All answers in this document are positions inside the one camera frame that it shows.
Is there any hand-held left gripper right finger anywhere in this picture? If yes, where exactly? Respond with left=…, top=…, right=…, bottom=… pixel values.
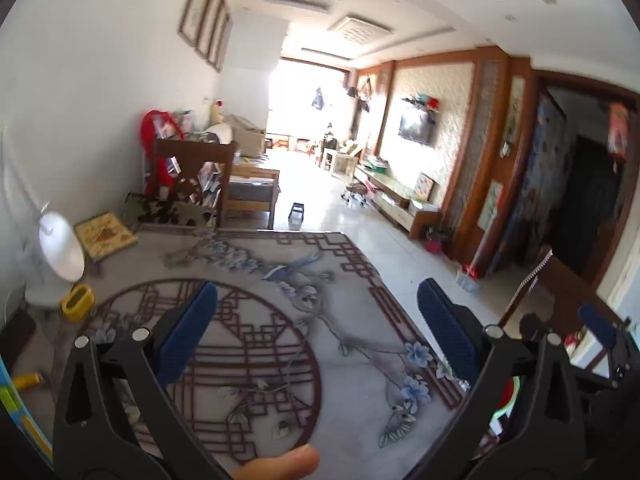
left=410, top=277, right=588, bottom=480

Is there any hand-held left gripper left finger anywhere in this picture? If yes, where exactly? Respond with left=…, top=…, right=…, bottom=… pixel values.
left=52, top=281, right=231, bottom=480

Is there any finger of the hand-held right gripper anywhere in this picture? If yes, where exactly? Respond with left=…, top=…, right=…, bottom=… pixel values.
left=519, top=312, right=548, bottom=346
left=577, top=302, right=621, bottom=356

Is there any red bin with green rim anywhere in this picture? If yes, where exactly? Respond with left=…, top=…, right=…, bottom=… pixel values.
left=487, top=375, right=523, bottom=436

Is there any person's left hand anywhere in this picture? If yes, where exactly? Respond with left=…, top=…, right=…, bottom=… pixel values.
left=232, top=444, right=321, bottom=480

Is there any brown wooden chair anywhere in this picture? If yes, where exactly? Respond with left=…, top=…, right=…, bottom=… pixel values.
left=537, top=245, right=616, bottom=321

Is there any broom with dustpan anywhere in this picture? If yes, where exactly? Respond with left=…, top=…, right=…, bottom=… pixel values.
left=456, top=237, right=488, bottom=293

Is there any red waste basket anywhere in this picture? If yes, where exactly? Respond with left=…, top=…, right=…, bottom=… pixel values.
left=422, top=227, right=451, bottom=255

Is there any yellow small container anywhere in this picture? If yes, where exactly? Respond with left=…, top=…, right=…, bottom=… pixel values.
left=60, top=284, right=96, bottom=323

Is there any yellow patterned box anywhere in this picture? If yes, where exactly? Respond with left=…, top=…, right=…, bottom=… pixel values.
left=74, top=212, right=140, bottom=262

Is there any long television cabinet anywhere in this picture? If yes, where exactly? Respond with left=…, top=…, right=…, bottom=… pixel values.
left=352, top=162, right=443, bottom=241

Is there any blue patterned door curtain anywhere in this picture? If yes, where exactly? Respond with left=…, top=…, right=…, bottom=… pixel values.
left=492, top=90, right=568, bottom=276

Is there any dark wooden carved chair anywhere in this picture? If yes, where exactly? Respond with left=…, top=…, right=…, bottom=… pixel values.
left=152, top=137, right=238, bottom=221

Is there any rolling stool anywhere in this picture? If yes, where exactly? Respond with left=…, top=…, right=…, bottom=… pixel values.
left=341, top=182, right=370, bottom=208

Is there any black flat item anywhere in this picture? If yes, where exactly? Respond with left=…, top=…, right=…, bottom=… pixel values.
left=0, top=312, right=37, bottom=366

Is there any wooden sofa with cushions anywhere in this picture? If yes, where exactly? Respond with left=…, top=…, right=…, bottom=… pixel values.
left=220, top=115, right=281, bottom=228

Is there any blue green colourful box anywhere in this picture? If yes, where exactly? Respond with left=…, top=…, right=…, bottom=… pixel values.
left=0, top=355, right=53, bottom=461

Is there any red bag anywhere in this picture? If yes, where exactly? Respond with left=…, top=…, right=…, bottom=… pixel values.
left=140, top=109, right=186, bottom=198

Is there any red hanging ornament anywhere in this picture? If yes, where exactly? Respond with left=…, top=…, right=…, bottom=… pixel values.
left=606, top=102, right=630, bottom=163

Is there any wooden coffee table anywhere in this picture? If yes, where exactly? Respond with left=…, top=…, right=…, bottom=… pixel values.
left=322, top=147, right=361, bottom=177

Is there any square ceiling light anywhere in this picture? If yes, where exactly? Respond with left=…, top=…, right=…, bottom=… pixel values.
left=327, top=14, right=393, bottom=48

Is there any white bead chain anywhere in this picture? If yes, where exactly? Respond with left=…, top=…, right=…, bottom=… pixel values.
left=505, top=250, right=553, bottom=313

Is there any short wall scroll picture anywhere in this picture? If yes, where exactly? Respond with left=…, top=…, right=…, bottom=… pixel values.
left=477, top=180, right=505, bottom=233

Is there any yellow handled tool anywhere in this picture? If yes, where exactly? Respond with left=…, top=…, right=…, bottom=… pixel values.
left=12, top=371, right=48, bottom=391

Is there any wall television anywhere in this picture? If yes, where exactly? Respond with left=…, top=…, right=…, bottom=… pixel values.
left=398, top=112, right=433, bottom=146

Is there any tall wall scroll picture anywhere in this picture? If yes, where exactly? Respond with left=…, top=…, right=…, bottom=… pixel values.
left=502, top=76, right=526, bottom=158

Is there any wall shelf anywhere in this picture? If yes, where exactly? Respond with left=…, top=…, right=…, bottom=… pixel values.
left=402, top=92, right=443, bottom=113

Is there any framed wall picture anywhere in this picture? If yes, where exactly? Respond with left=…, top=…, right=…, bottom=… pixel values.
left=195, top=0, right=226, bottom=58
left=215, top=10, right=234, bottom=73
left=206, top=0, right=231, bottom=66
left=177, top=0, right=221, bottom=48

